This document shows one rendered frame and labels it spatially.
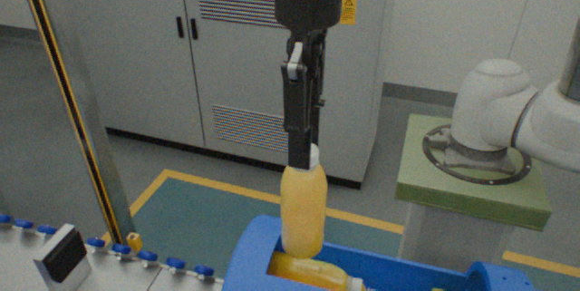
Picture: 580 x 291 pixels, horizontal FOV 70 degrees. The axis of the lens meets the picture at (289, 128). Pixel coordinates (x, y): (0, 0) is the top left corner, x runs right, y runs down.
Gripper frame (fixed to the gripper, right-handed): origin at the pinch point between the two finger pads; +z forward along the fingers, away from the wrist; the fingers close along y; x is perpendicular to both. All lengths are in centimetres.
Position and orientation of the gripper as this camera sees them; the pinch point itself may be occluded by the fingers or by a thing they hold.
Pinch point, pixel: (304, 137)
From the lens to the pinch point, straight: 56.3
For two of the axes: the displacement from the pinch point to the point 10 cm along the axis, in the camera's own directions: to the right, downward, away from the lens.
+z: 0.0, 8.2, 5.7
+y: -2.8, 5.5, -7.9
